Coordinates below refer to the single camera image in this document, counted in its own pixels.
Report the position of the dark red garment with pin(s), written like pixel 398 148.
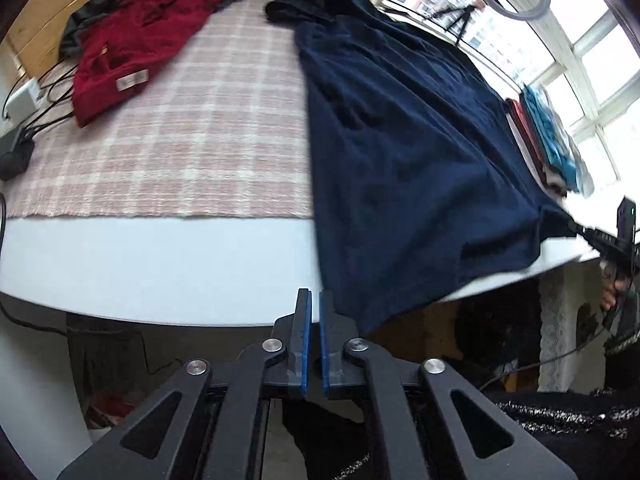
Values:
pixel 130 40

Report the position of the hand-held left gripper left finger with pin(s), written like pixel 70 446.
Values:
pixel 305 340

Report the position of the white window frame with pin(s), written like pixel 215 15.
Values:
pixel 565 45

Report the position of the pink plaid table cloth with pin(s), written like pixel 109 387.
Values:
pixel 200 150

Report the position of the pine plank board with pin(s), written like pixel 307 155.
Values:
pixel 45 15

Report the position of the white lace cloth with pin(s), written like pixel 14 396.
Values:
pixel 555 320

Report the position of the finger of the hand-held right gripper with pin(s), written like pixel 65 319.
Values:
pixel 600 242

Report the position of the blue folded garment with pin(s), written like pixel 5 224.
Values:
pixel 550 135

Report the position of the black power adapter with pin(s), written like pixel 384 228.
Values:
pixel 15 155

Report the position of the white charger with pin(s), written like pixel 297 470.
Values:
pixel 22 102

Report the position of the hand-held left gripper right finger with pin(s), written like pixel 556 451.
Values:
pixel 325 345

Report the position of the pink folded garment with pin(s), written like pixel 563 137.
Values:
pixel 522 120

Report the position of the brown folded garment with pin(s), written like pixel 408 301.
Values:
pixel 542 172

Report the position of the black tripod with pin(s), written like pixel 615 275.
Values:
pixel 462 22

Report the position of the person's right hand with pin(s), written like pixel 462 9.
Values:
pixel 611 297

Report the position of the navy blue garment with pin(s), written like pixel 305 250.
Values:
pixel 410 150

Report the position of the person's black sparkly garment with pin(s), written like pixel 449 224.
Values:
pixel 575 440

